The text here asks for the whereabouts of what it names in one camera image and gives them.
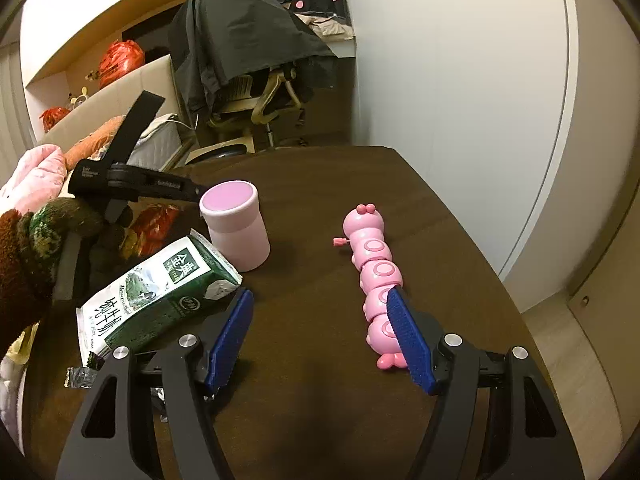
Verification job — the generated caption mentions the green milk carton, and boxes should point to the green milk carton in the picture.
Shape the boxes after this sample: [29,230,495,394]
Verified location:
[76,229,244,367]

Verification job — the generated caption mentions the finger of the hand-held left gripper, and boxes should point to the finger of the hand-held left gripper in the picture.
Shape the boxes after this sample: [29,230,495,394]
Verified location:
[147,172,210,204]

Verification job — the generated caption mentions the large red plastic bag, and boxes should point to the large red plastic bag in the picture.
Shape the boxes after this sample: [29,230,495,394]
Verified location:
[97,40,146,90]

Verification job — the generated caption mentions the beige office chair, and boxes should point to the beige office chair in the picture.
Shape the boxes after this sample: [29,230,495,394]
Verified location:
[205,67,313,153]

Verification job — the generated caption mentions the pink cup with lid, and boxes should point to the pink cup with lid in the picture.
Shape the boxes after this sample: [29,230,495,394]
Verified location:
[199,180,271,272]

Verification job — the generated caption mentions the beige headboard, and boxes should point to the beige headboard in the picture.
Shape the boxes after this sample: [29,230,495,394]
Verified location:
[37,55,183,148]

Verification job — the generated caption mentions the black round object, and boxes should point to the black round object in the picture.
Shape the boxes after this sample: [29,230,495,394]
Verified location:
[187,142,249,165]

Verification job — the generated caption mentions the pink blanket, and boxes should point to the pink blanket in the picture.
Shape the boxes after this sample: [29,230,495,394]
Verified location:
[0,144,68,213]

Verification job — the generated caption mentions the dark jacket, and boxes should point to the dark jacket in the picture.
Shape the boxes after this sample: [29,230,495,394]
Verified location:
[169,0,337,116]

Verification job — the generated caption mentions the bed mattress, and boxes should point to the bed mattress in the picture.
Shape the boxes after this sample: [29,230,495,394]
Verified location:
[127,115,193,171]

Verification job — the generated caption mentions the small red plastic bag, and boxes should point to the small red plastic bag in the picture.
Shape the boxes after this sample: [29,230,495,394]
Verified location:
[40,106,71,132]

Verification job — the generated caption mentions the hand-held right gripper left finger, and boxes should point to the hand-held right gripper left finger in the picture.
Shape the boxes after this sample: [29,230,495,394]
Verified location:
[55,287,254,480]

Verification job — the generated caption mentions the silver foil scrap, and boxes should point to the silver foil scrap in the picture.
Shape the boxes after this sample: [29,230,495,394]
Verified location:
[66,366,101,390]

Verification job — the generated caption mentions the orange cushion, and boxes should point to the orange cushion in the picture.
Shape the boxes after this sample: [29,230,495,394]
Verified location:
[65,115,128,161]

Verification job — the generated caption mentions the beige cloth pile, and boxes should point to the beige cloth pile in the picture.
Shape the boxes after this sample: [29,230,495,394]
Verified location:
[300,10,357,42]

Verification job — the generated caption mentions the red snack packet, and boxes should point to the red snack packet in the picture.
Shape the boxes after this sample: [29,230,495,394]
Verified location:
[122,203,182,256]

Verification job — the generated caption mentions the pink caterpillar toy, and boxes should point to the pink caterpillar toy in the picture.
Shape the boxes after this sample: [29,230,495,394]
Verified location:
[332,203,407,372]

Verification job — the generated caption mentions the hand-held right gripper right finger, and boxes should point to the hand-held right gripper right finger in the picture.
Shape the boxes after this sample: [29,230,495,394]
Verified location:
[386,285,586,480]

